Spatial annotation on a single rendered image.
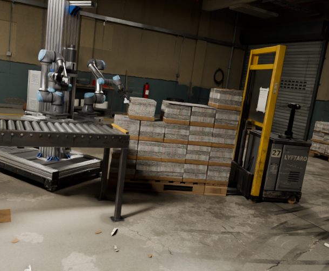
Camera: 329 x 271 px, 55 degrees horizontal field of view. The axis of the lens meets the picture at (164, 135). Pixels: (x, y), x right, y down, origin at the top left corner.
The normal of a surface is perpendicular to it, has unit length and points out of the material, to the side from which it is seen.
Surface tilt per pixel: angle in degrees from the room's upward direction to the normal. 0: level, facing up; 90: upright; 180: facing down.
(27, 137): 90
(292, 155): 90
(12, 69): 90
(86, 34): 90
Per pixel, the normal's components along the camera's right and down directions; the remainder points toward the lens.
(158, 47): 0.44, 0.21
